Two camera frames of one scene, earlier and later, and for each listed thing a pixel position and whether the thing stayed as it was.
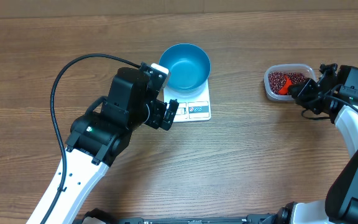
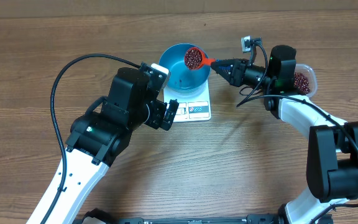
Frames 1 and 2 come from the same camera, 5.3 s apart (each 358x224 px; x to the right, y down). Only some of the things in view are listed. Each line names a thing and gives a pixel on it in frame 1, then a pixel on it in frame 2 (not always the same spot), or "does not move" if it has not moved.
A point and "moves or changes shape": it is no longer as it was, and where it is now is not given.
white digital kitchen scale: x=191 y=109 does not move
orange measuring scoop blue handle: x=284 y=91 moves or changes shape
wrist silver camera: x=352 y=80 -> x=247 y=42
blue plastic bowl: x=188 y=66 does not move
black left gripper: x=158 y=111 does not move
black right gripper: x=301 y=91 -> x=237 y=77
